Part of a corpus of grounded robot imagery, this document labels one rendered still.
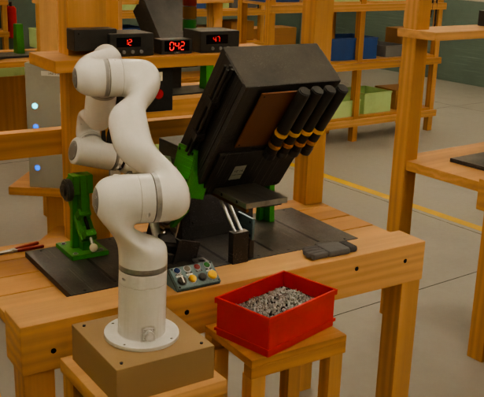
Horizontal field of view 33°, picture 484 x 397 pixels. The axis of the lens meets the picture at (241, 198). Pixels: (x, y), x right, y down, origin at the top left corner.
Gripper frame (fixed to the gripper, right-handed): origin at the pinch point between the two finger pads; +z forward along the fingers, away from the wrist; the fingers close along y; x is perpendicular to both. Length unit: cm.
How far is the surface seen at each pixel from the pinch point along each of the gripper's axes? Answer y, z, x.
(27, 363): -64, -46, 14
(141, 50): 36.0, -8.8, -13.4
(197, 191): -10.8, 9.6, -4.3
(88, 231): -15.2, -17.7, 22.0
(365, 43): 366, 437, 223
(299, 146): -6.7, 32.4, -32.0
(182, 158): -0.8, 4.2, -6.9
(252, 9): 597, 489, 417
